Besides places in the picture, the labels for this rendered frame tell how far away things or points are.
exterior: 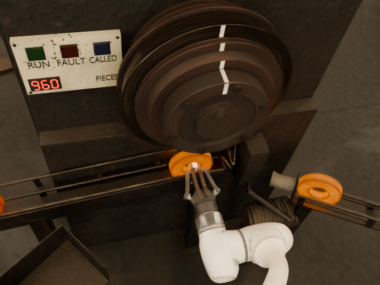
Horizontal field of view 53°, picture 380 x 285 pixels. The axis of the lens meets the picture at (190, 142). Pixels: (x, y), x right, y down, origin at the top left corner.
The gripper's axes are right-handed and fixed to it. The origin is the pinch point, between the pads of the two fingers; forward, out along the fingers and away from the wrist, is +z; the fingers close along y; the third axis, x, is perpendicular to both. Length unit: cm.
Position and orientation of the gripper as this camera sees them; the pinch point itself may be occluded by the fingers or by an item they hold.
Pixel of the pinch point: (193, 160)
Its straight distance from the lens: 134.6
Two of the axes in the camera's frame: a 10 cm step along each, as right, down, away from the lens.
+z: -2.3, -8.5, 4.8
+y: 9.7, -1.4, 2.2
